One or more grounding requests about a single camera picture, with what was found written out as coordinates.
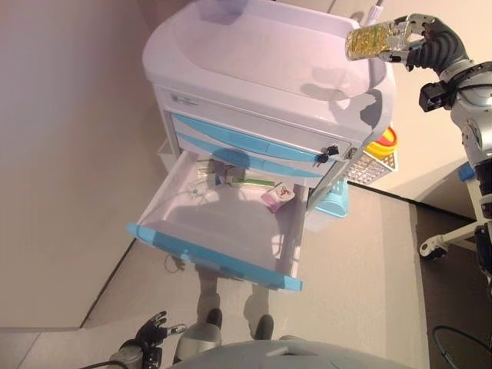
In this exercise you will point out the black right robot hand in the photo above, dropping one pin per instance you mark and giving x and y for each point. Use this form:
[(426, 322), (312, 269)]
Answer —
[(442, 46)]

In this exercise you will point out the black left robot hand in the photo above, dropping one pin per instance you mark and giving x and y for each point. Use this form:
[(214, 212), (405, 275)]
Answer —
[(151, 334)]

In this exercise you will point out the amber medicine bottle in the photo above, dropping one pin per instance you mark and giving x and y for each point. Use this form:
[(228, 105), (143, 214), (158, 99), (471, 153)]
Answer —
[(369, 42)]

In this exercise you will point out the blue white cart drawer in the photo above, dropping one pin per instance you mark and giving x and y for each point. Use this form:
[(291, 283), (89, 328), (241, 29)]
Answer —
[(215, 253), (230, 128), (215, 146)]

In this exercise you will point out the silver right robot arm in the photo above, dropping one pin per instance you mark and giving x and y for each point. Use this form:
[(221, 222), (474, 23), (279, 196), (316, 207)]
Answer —
[(474, 130)]

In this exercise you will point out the purple medicine box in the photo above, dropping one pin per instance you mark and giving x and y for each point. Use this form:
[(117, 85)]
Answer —
[(276, 198)]

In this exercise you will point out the yellow sharps container red lid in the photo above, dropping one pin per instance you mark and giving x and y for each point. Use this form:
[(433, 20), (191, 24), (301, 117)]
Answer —
[(384, 140)]

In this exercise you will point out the silver right robot leg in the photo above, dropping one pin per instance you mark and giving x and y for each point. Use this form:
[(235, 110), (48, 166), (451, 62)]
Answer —
[(265, 326)]

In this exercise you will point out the blue bed corner bumper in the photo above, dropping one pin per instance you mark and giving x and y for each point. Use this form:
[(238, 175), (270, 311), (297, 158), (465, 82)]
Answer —
[(466, 171)]

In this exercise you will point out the metal cart side latch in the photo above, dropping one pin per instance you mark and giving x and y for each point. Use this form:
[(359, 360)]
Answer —
[(350, 153)]

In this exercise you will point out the white perforated basket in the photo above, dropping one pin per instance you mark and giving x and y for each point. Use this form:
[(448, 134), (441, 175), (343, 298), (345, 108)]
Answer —
[(369, 169)]

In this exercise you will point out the black cart keys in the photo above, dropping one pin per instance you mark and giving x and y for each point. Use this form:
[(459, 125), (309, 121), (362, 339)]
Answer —
[(326, 153)]

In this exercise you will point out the blue white sachet package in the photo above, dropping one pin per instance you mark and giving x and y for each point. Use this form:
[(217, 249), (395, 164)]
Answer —
[(220, 180)]

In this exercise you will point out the green white long package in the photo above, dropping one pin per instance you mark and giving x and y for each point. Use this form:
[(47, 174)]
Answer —
[(255, 183)]

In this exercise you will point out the light blue waste bin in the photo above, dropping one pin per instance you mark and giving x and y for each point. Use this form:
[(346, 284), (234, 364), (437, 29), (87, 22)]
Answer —
[(334, 203)]

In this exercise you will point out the white medical cart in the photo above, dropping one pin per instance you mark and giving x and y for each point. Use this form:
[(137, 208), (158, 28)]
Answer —
[(250, 69)]

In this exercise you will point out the bed caster wheel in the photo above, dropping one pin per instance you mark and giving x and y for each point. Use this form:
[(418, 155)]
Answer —
[(432, 251)]

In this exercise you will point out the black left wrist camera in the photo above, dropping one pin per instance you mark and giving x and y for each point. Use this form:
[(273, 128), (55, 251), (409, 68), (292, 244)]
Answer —
[(153, 358)]

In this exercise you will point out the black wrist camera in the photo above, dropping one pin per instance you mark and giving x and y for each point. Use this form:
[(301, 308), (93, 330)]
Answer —
[(434, 97), (153, 358)]

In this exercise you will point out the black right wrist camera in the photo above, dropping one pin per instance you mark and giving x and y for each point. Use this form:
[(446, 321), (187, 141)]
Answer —
[(434, 97)]

